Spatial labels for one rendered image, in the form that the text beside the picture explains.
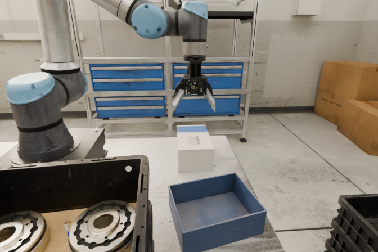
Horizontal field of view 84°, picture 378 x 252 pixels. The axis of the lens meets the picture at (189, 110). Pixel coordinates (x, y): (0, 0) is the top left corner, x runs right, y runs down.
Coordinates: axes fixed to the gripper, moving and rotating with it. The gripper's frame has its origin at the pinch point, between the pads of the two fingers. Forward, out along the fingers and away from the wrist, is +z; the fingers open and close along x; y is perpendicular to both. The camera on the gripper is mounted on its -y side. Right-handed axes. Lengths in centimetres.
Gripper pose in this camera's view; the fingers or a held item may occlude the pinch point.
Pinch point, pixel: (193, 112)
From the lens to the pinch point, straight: 75.4
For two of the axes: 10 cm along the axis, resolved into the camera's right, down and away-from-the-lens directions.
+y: 0.7, 3.5, -9.4
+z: 0.0, 9.4, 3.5
